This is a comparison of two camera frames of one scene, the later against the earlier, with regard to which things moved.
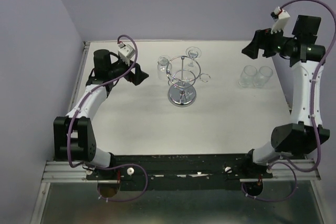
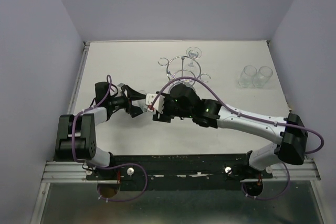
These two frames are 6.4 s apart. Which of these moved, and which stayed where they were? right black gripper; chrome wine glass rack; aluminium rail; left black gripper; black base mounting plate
Moved: left black gripper; right black gripper
Stayed: black base mounting plate; chrome wine glass rack; aluminium rail
